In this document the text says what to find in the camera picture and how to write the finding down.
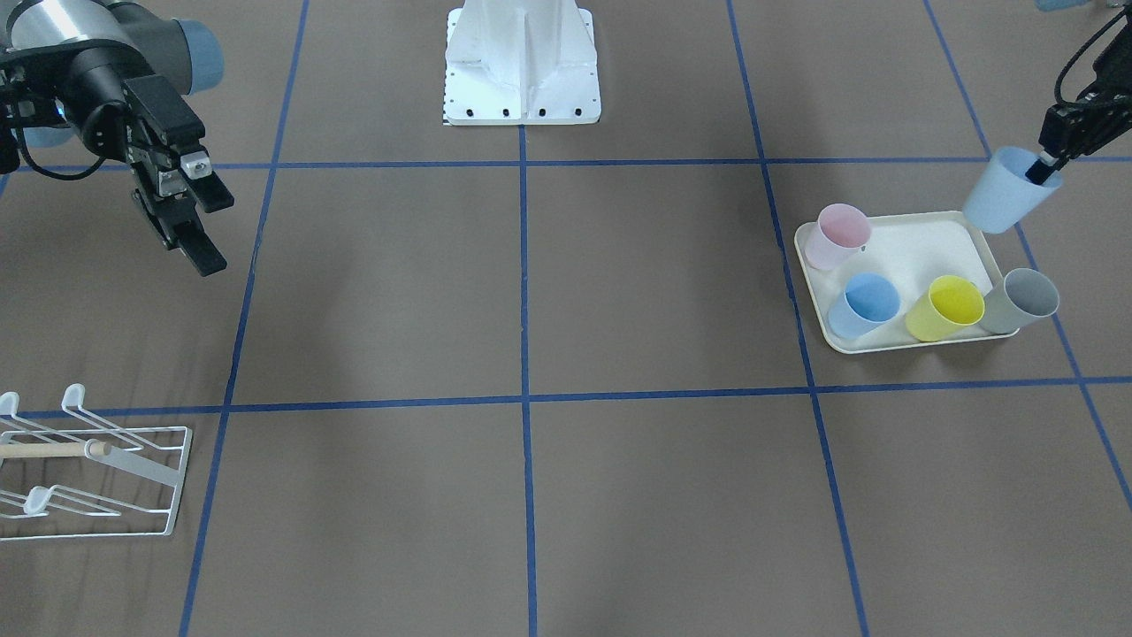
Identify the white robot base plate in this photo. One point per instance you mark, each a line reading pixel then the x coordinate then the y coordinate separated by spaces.
pixel 520 63

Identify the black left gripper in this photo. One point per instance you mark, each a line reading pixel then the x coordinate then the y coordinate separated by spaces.
pixel 1064 133

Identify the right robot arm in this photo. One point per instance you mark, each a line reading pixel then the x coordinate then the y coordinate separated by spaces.
pixel 184 51

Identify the light blue cup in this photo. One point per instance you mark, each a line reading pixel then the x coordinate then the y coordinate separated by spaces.
pixel 1002 196
pixel 867 302

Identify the cream plastic tray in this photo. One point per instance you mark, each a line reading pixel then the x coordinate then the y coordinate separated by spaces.
pixel 910 250

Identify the white wire cup rack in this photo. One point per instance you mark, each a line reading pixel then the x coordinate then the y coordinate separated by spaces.
pixel 87 477

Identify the grey plastic cup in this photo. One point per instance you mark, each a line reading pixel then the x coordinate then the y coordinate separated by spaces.
pixel 1023 297

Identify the pink plastic cup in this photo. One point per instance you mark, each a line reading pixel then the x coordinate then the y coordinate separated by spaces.
pixel 840 231

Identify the yellow plastic cup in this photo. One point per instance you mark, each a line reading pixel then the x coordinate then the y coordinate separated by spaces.
pixel 949 304

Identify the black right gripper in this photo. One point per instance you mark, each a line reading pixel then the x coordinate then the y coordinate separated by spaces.
pixel 95 87

